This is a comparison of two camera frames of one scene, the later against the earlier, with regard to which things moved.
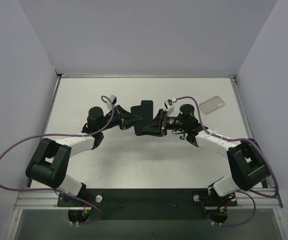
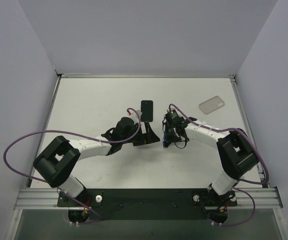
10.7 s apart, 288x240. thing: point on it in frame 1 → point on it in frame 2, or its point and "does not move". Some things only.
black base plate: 147,204 does not move
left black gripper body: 120,118 → 139,138
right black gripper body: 163,122 → 170,132
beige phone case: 211,105 does not move
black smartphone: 147,111 does not move
